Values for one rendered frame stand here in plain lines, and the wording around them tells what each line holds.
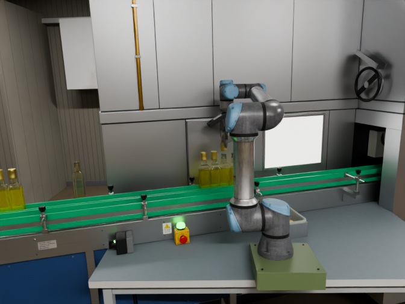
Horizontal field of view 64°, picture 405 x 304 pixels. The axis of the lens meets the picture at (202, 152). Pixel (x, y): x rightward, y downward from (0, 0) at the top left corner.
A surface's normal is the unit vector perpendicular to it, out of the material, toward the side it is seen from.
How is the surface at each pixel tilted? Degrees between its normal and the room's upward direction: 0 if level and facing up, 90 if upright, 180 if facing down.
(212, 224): 90
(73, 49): 90
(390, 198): 90
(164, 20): 90
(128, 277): 0
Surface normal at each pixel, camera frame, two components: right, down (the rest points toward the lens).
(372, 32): -0.97, 0.08
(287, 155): 0.25, 0.21
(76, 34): -0.03, 0.22
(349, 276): -0.03, -0.97
